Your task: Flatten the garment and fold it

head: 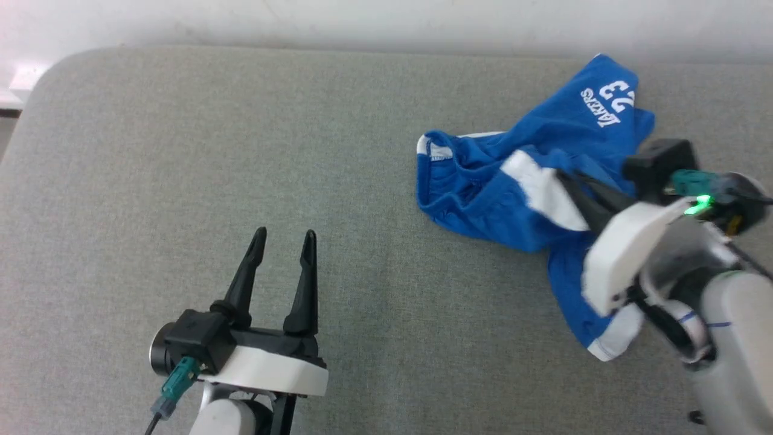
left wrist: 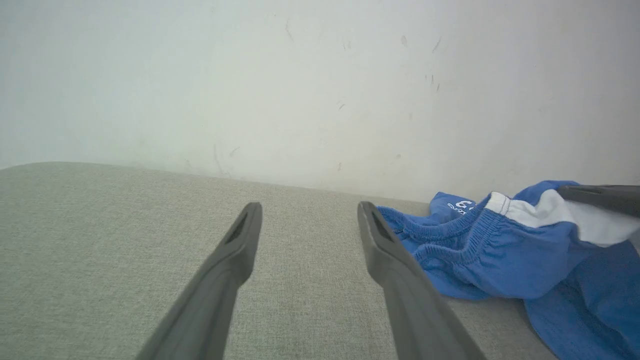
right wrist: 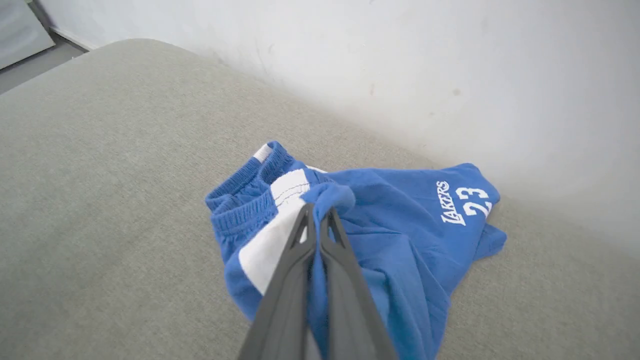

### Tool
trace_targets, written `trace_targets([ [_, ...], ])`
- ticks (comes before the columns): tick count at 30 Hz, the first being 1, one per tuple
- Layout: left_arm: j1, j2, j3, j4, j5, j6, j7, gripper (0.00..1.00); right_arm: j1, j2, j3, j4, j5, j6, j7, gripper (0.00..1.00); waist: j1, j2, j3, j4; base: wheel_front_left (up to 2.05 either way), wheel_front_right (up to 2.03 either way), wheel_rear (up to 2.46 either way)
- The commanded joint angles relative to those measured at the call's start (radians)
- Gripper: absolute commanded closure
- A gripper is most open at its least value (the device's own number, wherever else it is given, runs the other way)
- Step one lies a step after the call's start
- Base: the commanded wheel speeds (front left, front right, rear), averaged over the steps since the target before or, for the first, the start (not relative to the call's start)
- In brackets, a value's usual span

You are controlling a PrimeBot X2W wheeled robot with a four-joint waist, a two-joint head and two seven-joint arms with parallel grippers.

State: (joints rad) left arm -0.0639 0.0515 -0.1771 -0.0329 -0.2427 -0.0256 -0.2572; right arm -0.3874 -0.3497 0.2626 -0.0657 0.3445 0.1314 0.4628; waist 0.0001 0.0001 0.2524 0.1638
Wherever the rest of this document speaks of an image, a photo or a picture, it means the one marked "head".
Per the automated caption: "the teal plug right camera cable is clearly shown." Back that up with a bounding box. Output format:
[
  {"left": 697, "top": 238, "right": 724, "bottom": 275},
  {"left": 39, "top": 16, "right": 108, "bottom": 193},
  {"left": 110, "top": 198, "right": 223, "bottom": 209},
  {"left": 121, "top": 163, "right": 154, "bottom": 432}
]
[{"left": 669, "top": 169, "right": 773, "bottom": 205}]

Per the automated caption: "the teal plug camera cable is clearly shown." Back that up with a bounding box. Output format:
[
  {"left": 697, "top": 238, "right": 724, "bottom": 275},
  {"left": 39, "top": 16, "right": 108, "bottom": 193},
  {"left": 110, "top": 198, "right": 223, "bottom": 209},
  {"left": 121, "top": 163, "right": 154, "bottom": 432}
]
[
  {"left": 669, "top": 169, "right": 773, "bottom": 205},
  {"left": 144, "top": 356, "right": 201, "bottom": 435}
]

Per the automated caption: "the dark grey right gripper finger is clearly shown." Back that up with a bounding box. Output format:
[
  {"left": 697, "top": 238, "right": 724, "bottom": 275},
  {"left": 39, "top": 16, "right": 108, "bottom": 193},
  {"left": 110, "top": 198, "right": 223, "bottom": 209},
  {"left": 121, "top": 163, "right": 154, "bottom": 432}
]
[
  {"left": 556, "top": 171, "right": 608, "bottom": 235},
  {"left": 577, "top": 173, "right": 638, "bottom": 212}
]

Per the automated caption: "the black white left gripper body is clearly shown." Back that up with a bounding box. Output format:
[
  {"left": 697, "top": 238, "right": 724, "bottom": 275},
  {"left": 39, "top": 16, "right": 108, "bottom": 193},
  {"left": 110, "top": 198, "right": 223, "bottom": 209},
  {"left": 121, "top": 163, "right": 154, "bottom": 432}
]
[{"left": 200, "top": 328, "right": 330, "bottom": 398}]

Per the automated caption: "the blue basketball shorts white trim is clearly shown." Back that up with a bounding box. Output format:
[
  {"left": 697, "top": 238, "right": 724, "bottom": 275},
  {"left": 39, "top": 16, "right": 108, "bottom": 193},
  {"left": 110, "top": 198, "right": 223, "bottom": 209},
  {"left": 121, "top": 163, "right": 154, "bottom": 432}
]
[{"left": 415, "top": 53, "right": 656, "bottom": 362}]

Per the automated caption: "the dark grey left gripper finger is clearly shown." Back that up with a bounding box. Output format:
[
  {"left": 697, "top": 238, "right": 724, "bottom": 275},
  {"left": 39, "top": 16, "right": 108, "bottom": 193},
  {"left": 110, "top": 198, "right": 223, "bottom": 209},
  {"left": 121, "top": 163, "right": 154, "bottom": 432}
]
[
  {"left": 211, "top": 227, "right": 268, "bottom": 328},
  {"left": 283, "top": 230, "right": 319, "bottom": 338}
]

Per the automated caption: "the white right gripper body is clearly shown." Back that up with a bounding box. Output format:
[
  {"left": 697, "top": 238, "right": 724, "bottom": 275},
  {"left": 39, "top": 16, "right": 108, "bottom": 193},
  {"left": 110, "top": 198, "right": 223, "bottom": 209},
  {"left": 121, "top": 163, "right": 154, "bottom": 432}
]
[{"left": 582, "top": 199, "right": 696, "bottom": 318}]

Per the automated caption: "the teal plug left camera cable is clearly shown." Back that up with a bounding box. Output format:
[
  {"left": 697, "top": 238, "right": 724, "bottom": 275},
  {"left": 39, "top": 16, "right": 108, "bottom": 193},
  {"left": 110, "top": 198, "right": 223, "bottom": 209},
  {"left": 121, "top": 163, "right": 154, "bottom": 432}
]
[{"left": 144, "top": 356, "right": 201, "bottom": 435}]

